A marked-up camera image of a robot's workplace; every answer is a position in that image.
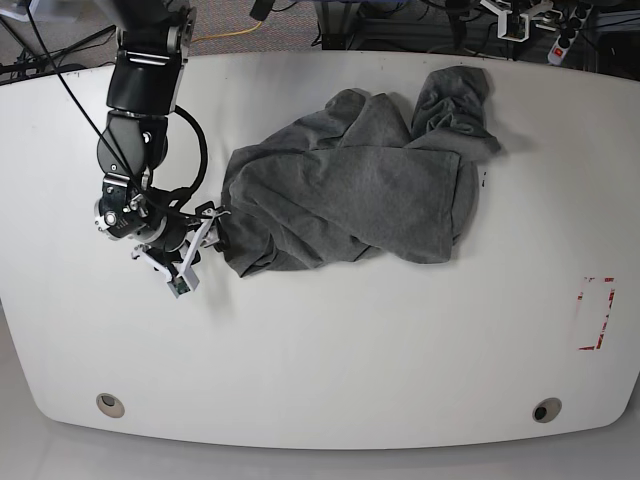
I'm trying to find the red tape rectangle marking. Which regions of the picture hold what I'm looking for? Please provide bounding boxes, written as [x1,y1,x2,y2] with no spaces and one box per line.
[571,277,616,351]

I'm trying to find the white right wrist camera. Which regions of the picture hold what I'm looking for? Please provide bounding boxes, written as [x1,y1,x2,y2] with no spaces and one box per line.
[131,219,216,298]

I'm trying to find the white power strip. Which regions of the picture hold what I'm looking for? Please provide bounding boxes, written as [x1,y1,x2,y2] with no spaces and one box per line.
[547,1,597,70]

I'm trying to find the table cable grommet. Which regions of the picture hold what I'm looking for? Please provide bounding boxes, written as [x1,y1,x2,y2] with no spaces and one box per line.
[532,397,562,424]
[96,393,125,419]

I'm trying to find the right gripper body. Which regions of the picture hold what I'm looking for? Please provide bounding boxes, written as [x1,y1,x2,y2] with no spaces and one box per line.
[95,172,200,263]

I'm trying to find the black tripod stand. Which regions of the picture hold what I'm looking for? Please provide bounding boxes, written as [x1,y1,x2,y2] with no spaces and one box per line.
[1,19,116,85]

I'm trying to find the grey T-shirt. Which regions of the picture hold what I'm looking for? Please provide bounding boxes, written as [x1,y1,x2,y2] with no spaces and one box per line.
[221,66,500,277]

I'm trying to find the right table cable grommet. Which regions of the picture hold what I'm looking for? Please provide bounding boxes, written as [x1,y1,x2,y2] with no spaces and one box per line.
[532,397,562,424]

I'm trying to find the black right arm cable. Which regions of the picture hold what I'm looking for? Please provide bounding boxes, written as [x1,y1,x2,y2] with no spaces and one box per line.
[24,0,210,221]

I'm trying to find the yellow cable on floor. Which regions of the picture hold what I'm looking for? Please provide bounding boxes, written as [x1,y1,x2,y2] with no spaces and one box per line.
[192,18,262,45]

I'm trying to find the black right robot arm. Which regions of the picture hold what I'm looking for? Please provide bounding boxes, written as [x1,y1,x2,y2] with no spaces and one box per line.
[96,1,229,264]

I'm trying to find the left table cable grommet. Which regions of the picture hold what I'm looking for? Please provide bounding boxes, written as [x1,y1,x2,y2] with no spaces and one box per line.
[96,393,125,419]

